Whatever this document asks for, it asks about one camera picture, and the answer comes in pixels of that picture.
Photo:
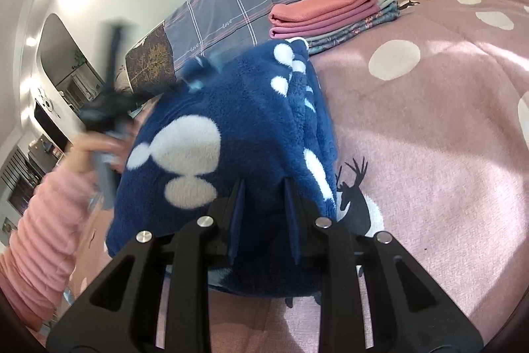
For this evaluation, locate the pink polka dot bedspread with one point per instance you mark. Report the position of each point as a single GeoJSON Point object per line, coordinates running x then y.
{"type": "Point", "coordinates": [430, 118]}

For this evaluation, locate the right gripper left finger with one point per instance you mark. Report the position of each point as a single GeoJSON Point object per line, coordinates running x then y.
{"type": "Point", "coordinates": [153, 296]}

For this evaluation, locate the left forearm pink sleeve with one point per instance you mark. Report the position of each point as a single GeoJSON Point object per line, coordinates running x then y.
{"type": "Point", "coordinates": [40, 258]}

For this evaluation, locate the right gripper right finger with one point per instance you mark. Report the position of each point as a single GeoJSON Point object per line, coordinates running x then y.
{"type": "Point", "coordinates": [374, 295]}

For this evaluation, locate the coral folded garment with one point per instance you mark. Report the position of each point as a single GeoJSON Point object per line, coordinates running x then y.
{"type": "Point", "coordinates": [308, 10]}

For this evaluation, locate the left hand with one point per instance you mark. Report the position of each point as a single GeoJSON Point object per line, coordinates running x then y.
{"type": "Point", "coordinates": [80, 155]}

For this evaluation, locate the navy star fleece pajama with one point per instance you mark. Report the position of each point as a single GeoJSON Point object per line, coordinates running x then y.
{"type": "Point", "coordinates": [259, 119]}

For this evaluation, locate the pink folded garment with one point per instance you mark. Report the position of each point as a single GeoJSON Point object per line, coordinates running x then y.
{"type": "Point", "coordinates": [324, 26]}

